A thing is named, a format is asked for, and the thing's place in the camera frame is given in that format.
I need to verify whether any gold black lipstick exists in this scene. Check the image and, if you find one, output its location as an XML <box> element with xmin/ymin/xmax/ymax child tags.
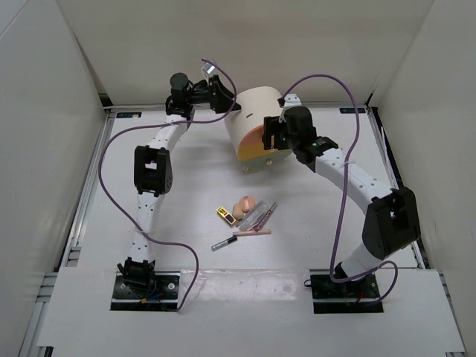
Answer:
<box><xmin>216</xmin><ymin>207</ymin><xmax>237</xmax><ymax>226</ymax></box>

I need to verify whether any pink top drawer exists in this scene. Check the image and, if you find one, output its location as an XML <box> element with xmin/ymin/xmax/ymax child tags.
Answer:
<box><xmin>239</xmin><ymin>124</ymin><xmax>264</xmax><ymax>149</ymax></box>

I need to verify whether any clear plastic tube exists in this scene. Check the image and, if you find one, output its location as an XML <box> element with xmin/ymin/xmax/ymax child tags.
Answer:
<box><xmin>238</xmin><ymin>200</ymin><xmax>268</xmax><ymax>231</ymax></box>

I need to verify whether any yellow drawer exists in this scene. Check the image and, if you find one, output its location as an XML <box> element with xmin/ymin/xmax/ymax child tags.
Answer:
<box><xmin>237</xmin><ymin>144</ymin><xmax>277</xmax><ymax>161</ymax></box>

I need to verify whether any silver black mascara tube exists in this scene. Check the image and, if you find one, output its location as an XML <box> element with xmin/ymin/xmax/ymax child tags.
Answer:
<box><xmin>211</xmin><ymin>236</ymin><xmax>238</xmax><ymax>251</ymax></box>

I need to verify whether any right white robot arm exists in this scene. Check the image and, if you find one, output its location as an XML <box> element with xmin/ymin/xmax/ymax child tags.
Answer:
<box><xmin>262</xmin><ymin>106</ymin><xmax>421</xmax><ymax>298</ymax></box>

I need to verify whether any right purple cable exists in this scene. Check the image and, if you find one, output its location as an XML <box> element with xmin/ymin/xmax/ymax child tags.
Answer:
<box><xmin>277</xmin><ymin>74</ymin><xmax>399</xmax><ymax>309</ymax></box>

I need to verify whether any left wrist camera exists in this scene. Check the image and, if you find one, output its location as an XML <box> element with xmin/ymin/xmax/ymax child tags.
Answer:
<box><xmin>201</xmin><ymin>62</ymin><xmax>216</xmax><ymax>77</ymax></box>

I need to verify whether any cream drawer organizer box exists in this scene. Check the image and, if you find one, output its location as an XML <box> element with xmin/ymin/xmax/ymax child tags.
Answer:
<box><xmin>225</xmin><ymin>86</ymin><xmax>292</xmax><ymax>171</ymax></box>

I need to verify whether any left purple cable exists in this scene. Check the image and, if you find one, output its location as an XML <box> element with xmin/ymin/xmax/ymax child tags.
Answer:
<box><xmin>98</xmin><ymin>57</ymin><xmax>239</xmax><ymax>312</ymax></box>

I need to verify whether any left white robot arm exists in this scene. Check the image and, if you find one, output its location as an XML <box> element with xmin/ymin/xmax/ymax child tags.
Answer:
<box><xmin>118</xmin><ymin>73</ymin><xmax>241</xmax><ymax>298</ymax></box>

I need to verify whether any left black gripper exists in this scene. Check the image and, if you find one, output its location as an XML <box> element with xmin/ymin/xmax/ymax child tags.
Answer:
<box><xmin>187</xmin><ymin>75</ymin><xmax>242</xmax><ymax>115</ymax></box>

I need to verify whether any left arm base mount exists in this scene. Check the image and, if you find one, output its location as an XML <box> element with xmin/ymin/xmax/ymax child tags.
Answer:
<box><xmin>110</xmin><ymin>257</ymin><xmax>181</xmax><ymax>312</ymax></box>

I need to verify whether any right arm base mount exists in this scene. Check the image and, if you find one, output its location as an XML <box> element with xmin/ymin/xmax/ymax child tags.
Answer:
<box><xmin>303</xmin><ymin>271</ymin><xmax>384</xmax><ymax>315</ymax></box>

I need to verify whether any pink pencil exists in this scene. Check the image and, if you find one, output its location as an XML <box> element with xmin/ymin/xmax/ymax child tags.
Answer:
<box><xmin>232</xmin><ymin>229</ymin><xmax>272</xmax><ymax>237</ymax></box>

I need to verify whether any purple cable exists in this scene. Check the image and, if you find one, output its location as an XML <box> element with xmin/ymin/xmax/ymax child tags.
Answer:
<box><xmin>98</xmin><ymin>57</ymin><xmax>239</xmax><ymax>312</ymax></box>
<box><xmin>277</xmin><ymin>74</ymin><xmax>399</xmax><ymax>309</ymax></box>

